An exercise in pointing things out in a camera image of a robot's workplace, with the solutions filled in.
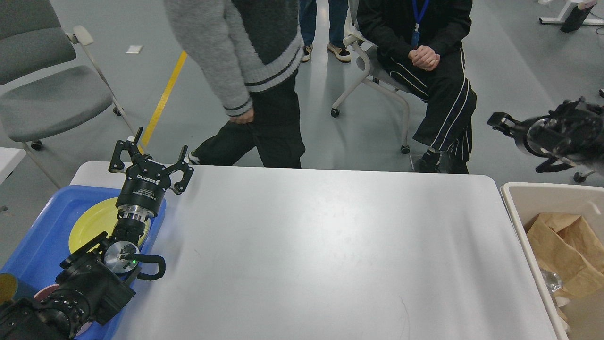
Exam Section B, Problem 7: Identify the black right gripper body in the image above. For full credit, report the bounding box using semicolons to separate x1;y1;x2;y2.
516;118;559;158

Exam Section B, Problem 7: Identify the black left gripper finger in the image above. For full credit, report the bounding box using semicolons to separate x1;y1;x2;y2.
160;145;194;195
109;127;146;174

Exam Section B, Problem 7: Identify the dark teal mug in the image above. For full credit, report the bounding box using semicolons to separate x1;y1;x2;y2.
0;273;19;304

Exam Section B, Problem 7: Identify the person in striped black tracksuit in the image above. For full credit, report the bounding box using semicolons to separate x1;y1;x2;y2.
356;0;477;174

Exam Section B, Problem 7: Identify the brown paper bag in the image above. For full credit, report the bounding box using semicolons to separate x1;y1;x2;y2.
526;212;604;300

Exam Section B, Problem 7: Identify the beige plastic bin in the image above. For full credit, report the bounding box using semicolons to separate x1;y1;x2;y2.
501;182;604;340

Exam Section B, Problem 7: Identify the yellow plastic plate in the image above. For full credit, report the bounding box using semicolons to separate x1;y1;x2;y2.
68;197;151;255

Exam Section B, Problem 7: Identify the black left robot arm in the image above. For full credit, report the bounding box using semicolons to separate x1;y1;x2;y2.
1;127;194;340

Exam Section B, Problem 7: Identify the white office chair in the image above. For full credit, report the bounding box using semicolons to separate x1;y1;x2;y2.
330;0;411;154

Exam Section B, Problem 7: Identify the white side table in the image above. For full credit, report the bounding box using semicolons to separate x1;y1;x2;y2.
0;147;26;184

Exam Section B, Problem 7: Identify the person in blue jeans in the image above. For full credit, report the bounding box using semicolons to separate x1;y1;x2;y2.
298;0;352;63

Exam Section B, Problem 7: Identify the person in black trousers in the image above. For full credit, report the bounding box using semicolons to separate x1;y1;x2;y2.
163;0;305;169

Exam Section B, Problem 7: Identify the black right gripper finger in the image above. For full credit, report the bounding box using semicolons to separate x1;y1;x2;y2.
487;112;526;138

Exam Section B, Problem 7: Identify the white desk leg base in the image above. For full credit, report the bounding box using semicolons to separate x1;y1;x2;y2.
538;0;604;26

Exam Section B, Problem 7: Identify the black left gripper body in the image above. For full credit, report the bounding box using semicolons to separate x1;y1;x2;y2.
116;161;172;218

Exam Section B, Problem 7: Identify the white paper scrap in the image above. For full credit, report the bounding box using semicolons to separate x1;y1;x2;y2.
125;45;144;55

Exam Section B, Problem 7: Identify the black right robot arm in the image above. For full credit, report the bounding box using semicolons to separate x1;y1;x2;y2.
487;97;604;176

